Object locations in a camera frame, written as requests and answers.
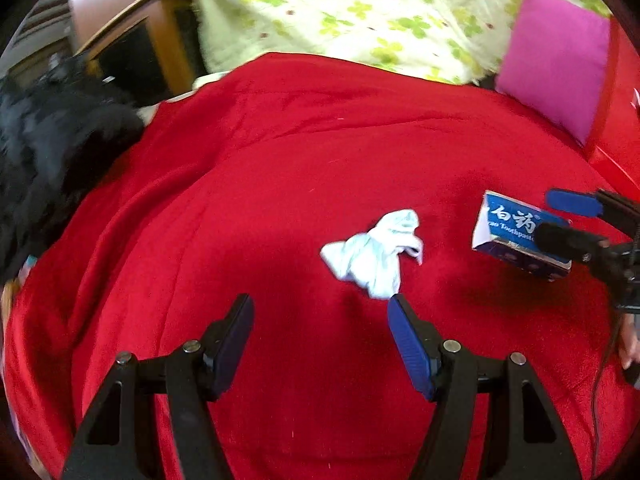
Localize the white tissue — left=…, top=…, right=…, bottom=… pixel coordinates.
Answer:
left=320, top=208, right=426, bottom=301

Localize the blue and white toothpaste box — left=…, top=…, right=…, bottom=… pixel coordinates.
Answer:
left=471, top=190, right=572, bottom=282

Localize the green clover print blanket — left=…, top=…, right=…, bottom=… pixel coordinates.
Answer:
left=175, top=0, right=613, bottom=86

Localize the red fabric bag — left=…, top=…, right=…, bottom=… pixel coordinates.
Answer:
left=582, top=17, right=640, bottom=206

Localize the black fluffy cloth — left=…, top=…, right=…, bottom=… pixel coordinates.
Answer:
left=0, top=52, right=146, bottom=281

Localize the red blanket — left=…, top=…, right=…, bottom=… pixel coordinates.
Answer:
left=2, top=52, right=640, bottom=480

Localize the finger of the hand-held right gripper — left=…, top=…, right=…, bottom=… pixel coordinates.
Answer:
left=535, top=222, right=614, bottom=274
left=545, top=188, right=640, bottom=237

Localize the person's right hand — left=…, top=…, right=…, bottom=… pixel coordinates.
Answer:
left=619, top=317, right=640, bottom=373

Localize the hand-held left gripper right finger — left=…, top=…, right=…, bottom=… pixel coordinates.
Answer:
left=387, top=293, right=583, bottom=480

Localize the wooden frame cabinet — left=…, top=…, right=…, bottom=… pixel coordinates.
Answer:
left=75, top=0, right=201, bottom=106

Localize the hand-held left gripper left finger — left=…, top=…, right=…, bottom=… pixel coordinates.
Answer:
left=62, top=293, right=256, bottom=480

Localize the pink cushion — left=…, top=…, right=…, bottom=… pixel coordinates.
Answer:
left=495, top=0, right=613, bottom=146

